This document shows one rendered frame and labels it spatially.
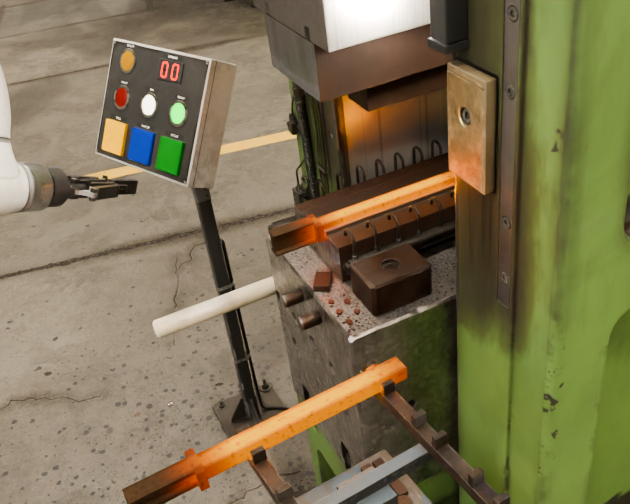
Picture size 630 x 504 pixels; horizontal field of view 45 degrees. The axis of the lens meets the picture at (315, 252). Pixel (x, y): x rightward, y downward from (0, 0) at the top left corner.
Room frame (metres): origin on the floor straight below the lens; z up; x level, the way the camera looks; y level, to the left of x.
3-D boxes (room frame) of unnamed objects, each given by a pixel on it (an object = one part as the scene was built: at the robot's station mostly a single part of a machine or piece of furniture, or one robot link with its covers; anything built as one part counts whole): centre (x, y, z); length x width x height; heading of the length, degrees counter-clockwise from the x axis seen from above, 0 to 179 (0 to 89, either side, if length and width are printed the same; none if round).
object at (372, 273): (1.06, -0.13, 0.95); 0.12 x 0.08 x 0.06; 111
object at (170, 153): (1.54, 0.29, 1.01); 0.07 x 0.05 x 0.07; 46
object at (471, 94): (0.96, -0.24, 1.27); 0.09 x 0.02 x 0.17; 21
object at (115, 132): (1.68, 0.43, 1.01); 0.07 x 0.05 x 0.07; 46
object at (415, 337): (1.23, -0.23, 0.69); 0.56 x 0.38 x 0.45; 111
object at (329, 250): (1.28, -0.20, 0.96); 0.42 x 0.20 x 0.09; 111
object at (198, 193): (1.69, 0.26, 0.54); 0.04 x 0.04 x 1.08; 21
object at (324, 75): (1.28, -0.20, 1.32); 0.42 x 0.20 x 0.10; 111
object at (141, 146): (1.61, 0.36, 1.01); 0.07 x 0.05 x 0.07; 46
